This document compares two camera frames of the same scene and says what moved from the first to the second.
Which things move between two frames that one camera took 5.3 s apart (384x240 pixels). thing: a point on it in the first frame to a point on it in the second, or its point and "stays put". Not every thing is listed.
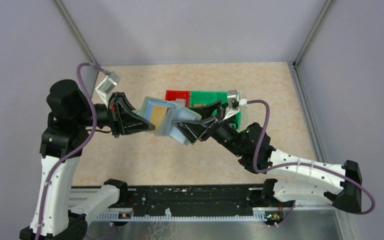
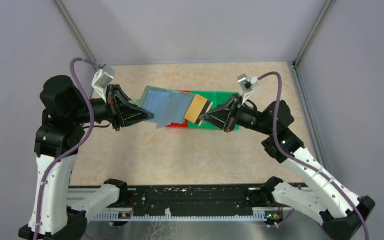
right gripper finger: x=194 y=130 to x=221 y=116
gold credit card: x=157 y=117 to x=199 y=106
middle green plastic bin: x=208 y=97 stays put
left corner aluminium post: x=67 y=16 stays put
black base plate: x=191 y=200 stays put
